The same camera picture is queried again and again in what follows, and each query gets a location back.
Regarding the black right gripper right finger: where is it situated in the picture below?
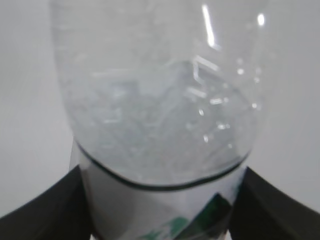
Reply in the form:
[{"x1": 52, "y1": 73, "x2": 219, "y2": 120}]
[{"x1": 229, "y1": 168, "x2": 320, "y2": 240}]

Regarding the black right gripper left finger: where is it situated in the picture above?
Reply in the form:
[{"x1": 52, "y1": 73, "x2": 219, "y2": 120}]
[{"x1": 0, "y1": 166, "x2": 93, "y2": 240}]

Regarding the clear water bottle red label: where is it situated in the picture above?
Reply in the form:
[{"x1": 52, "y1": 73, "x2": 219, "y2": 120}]
[{"x1": 49, "y1": 0, "x2": 277, "y2": 240}]

